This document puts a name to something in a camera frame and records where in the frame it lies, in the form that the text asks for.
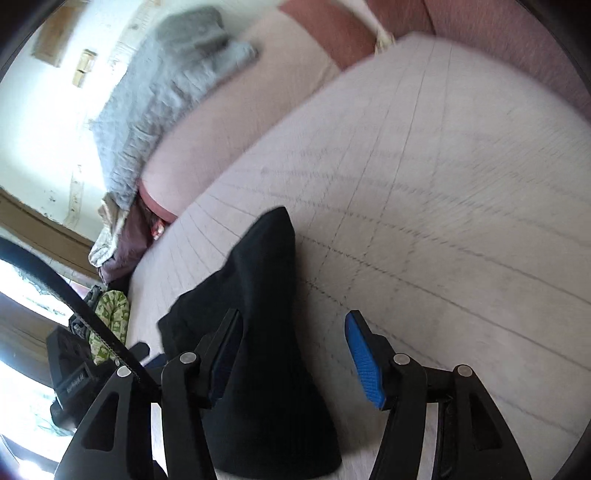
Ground wooden trim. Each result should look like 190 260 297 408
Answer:
0 187 96 283

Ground beige wall switch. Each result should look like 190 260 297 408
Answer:
71 48 99 89

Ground pink backrest cushion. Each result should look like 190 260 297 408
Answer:
369 0 585 118
137 0 377 224

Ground wooden wall board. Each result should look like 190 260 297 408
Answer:
31 0 89 68

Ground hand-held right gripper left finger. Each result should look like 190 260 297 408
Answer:
53 309 244 480

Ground grey quilted blanket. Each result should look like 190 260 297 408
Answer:
93 7 260 209

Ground green patterned quilt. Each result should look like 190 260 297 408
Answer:
87 290 131 366

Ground dark maroon blanket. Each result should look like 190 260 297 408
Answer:
98 203 155 284

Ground bright window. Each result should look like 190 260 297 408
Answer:
0 258 79 467

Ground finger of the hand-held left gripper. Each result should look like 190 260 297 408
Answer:
127 342 167 370

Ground beige crumpled cloth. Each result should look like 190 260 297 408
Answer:
89 193 126 269

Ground black pants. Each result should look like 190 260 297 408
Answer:
157 206 343 480

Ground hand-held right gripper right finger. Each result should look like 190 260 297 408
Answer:
344 310 527 480

